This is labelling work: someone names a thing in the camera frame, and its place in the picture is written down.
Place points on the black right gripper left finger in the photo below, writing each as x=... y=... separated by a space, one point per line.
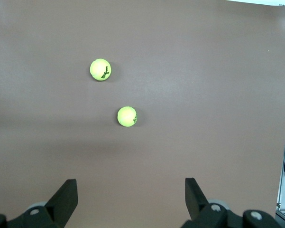
x=59 y=204

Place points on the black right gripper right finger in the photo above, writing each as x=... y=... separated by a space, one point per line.
x=199 y=206

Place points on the yellow tennis ball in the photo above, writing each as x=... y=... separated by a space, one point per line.
x=127 y=116
x=100 y=70

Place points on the brown table mat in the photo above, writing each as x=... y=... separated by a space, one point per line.
x=180 y=95

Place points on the aluminium frame profile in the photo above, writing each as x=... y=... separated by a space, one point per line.
x=281 y=202

